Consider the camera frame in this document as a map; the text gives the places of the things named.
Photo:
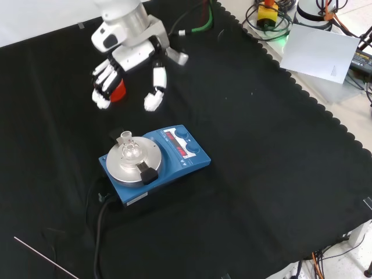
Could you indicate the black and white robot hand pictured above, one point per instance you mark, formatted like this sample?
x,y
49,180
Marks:
x,y
132,56

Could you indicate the heater with blue base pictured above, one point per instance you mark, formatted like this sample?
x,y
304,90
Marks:
x,y
174,171

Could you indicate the red plastic cup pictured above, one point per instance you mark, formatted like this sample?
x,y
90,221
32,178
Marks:
x,y
119,92

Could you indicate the clear round-bottom glass flask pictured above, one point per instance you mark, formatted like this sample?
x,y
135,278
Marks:
x,y
130,151

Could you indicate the yellow stop button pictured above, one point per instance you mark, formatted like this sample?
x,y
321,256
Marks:
x,y
267,16

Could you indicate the black bench cloth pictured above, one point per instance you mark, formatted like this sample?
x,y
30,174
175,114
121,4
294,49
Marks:
x,y
261,145

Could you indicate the pale board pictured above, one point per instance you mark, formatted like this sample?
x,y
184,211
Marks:
x,y
316,52

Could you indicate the thin glass rod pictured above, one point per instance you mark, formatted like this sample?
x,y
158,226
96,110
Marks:
x,y
43,255

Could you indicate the black power adapter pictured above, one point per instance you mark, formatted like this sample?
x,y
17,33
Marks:
x,y
360,61

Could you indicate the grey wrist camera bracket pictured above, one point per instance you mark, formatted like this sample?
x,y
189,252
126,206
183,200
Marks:
x,y
158,29

